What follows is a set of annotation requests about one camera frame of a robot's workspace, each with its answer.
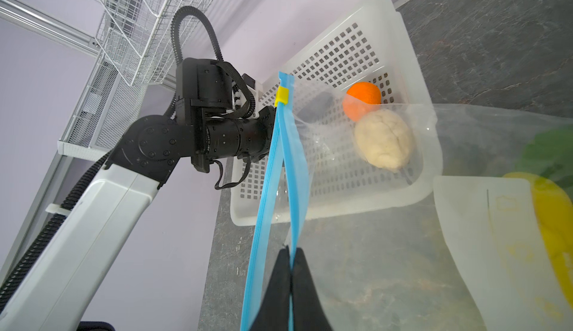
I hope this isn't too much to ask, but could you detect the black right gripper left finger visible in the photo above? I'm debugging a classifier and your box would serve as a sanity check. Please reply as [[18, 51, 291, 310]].
[[250, 247, 292, 331]]

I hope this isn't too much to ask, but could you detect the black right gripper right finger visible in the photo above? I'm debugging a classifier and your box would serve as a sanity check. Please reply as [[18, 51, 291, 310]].
[[292, 247, 333, 331]]

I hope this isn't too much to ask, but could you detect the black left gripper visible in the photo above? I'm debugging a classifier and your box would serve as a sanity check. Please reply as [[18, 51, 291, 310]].
[[192, 107, 276, 173]]

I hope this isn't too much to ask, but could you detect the clear zip top bag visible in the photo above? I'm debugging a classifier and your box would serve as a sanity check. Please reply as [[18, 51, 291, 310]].
[[240, 73, 572, 330]]

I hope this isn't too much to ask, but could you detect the beige toy garlic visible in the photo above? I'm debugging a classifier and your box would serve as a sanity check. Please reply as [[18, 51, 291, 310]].
[[354, 110, 416, 172]]

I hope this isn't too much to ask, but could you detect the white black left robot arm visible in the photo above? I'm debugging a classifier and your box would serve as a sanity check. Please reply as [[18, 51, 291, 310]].
[[1, 6, 275, 330]]

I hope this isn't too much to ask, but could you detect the orange toy fruit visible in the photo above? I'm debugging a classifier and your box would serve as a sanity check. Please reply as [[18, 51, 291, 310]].
[[342, 82, 381, 122]]

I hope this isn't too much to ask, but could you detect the white perforated plastic basket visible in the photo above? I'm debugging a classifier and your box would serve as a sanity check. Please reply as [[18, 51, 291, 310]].
[[230, 0, 444, 227]]

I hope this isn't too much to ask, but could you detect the white mesh wall box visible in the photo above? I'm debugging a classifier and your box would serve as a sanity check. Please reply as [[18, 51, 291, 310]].
[[58, 53, 147, 161]]

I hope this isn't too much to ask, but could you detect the white wire wall shelf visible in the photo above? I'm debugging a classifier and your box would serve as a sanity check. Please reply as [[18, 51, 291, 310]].
[[95, 0, 214, 86]]

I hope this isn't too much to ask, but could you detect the aluminium frame corner post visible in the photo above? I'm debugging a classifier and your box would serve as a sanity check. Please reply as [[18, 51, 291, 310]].
[[1, 0, 101, 57]]

